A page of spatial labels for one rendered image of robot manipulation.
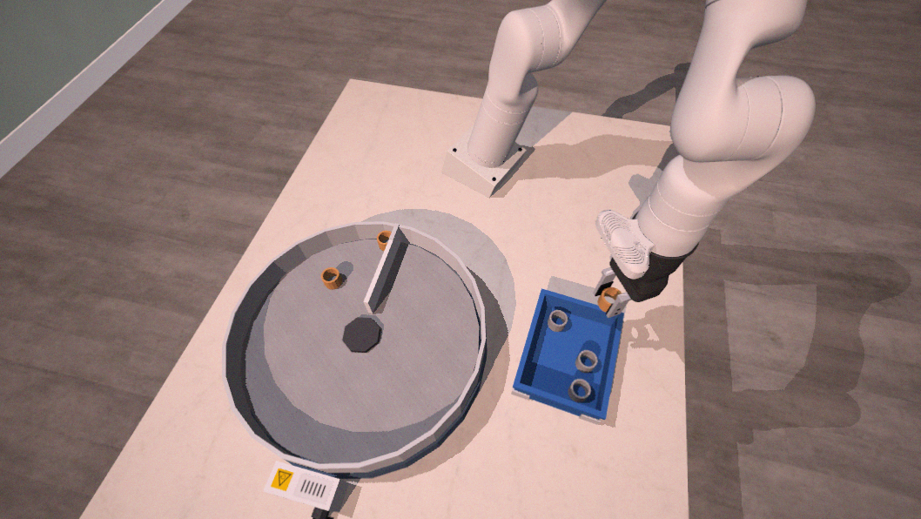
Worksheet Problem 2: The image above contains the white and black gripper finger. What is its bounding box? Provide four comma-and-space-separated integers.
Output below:
606, 292, 632, 318
593, 267, 615, 296

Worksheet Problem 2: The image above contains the blue crate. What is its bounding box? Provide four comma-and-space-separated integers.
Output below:
511, 289, 624, 425

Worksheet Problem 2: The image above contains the bronze bushing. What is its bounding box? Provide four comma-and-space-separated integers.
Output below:
321, 267, 342, 290
377, 231, 391, 252
597, 287, 622, 312

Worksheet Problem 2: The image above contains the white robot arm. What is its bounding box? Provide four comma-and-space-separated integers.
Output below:
467, 0, 816, 231

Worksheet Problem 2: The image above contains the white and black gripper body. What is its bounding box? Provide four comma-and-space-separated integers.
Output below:
595, 195, 710, 302

